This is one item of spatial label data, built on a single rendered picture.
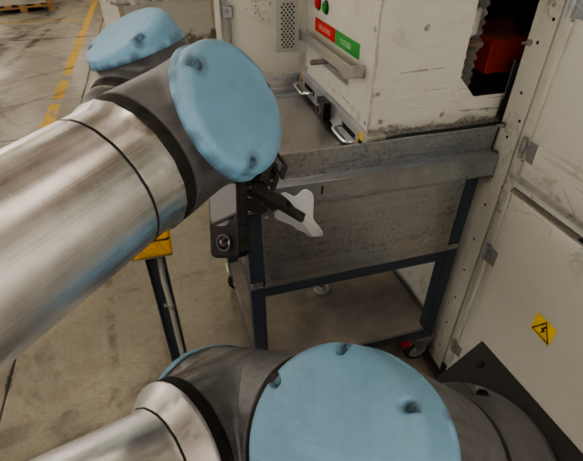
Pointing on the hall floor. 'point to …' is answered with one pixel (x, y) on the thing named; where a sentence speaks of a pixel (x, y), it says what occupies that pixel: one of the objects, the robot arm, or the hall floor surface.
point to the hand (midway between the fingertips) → (277, 237)
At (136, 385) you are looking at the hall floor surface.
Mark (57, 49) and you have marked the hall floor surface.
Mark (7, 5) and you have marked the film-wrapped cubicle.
